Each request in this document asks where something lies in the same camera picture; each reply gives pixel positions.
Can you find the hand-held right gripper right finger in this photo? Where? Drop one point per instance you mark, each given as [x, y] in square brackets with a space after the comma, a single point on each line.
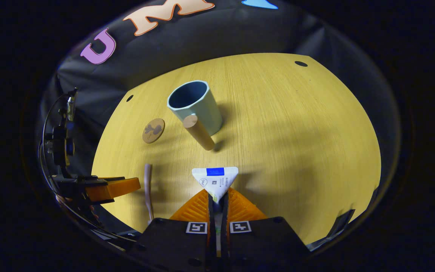
[263, 245]

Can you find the round brown coaster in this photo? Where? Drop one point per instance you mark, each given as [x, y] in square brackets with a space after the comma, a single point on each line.
[153, 131]

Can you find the white toothpaste tube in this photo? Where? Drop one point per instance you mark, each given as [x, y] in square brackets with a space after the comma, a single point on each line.
[215, 181]

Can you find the white toothbrush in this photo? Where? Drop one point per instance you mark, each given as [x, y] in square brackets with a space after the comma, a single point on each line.
[148, 189]

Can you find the wooden desktop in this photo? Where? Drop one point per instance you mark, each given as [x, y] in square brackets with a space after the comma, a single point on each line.
[296, 143]

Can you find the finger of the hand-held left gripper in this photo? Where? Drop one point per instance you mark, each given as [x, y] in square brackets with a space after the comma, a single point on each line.
[113, 189]

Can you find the black backdrop cloth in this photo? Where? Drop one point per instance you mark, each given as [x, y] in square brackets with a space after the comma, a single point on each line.
[202, 41]

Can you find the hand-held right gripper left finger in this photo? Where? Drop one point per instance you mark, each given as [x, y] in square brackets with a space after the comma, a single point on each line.
[176, 245]

